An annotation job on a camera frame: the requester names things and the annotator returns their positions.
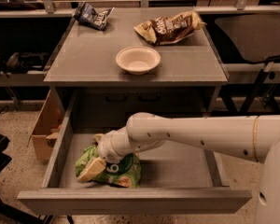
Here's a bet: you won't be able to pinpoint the brown chip bag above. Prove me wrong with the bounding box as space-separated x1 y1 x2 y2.
134 11 206 46

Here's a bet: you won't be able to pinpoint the black equipment on left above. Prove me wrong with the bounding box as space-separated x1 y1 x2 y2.
0 106 53 224

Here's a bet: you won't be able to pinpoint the cardboard box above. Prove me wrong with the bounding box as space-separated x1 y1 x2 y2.
31 91 63 161

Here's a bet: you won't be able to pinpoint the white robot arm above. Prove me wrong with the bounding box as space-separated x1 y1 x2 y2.
77 113 280 224

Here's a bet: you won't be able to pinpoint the metal shelf rack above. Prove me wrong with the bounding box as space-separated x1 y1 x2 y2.
0 0 280 87

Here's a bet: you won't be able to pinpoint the blue chip bag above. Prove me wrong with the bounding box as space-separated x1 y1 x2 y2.
73 2 114 31

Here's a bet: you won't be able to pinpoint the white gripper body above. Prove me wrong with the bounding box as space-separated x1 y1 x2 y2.
97 131 128 163

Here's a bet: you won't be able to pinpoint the grey cabinet with counter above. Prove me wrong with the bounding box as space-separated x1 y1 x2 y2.
43 7 230 129

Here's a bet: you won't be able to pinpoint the green rice chip bag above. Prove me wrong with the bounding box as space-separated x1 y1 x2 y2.
75 145 141 188

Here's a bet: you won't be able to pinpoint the white paper bowl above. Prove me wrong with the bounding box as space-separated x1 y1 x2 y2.
116 46 161 76

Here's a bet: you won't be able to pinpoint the open grey top drawer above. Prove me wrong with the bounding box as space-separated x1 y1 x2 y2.
18 91 252 215

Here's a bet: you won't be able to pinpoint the black headphones on shelf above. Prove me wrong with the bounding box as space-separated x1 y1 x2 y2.
0 52 50 74

